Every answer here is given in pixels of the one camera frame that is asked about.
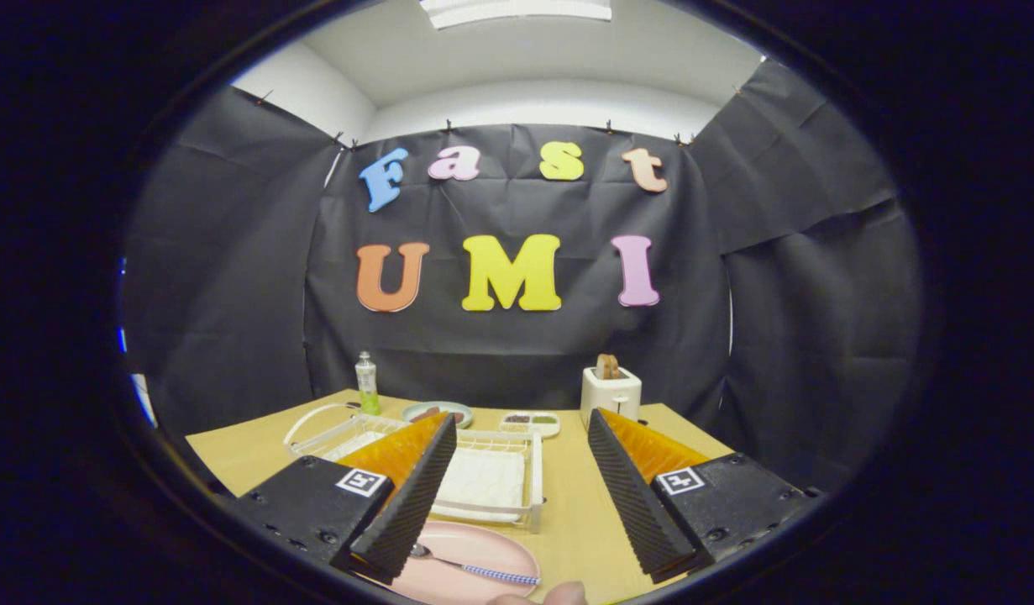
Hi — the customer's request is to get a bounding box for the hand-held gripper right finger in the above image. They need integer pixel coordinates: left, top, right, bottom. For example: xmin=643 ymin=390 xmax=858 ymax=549
xmin=585 ymin=407 xmax=825 ymax=586

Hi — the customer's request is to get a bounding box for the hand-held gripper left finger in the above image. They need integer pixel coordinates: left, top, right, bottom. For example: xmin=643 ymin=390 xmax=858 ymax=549
xmin=229 ymin=411 xmax=459 ymax=587

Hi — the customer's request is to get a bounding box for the pink plate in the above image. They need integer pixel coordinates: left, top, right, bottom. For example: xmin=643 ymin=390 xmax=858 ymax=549
xmin=372 ymin=519 xmax=543 ymax=605

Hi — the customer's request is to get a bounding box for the white dish rack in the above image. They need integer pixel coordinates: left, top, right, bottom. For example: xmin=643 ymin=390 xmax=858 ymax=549
xmin=282 ymin=403 xmax=545 ymax=535

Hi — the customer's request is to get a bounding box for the blue checkered handle spoon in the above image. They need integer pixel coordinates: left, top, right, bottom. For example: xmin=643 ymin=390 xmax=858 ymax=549
xmin=409 ymin=542 xmax=542 ymax=587

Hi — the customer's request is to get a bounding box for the pale green plate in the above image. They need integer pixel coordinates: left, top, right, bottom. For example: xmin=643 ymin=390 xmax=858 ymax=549
xmin=402 ymin=400 xmax=475 ymax=429

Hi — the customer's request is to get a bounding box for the white divided dish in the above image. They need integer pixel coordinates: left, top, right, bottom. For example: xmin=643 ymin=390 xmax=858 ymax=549
xmin=499 ymin=411 xmax=562 ymax=439

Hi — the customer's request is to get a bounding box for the white toaster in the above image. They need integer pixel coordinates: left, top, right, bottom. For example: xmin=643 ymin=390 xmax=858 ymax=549
xmin=580 ymin=366 xmax=643 ymax=430

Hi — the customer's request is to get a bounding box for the green liquid bottle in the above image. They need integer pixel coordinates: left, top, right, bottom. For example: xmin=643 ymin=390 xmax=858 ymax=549
xmin=354 ymin=350 xmax=381 ymax=417

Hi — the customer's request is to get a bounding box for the ceiling light panel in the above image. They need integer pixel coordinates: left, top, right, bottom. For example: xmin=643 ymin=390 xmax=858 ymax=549
xmin=419 ymin=0 xmax=614 ymax=31

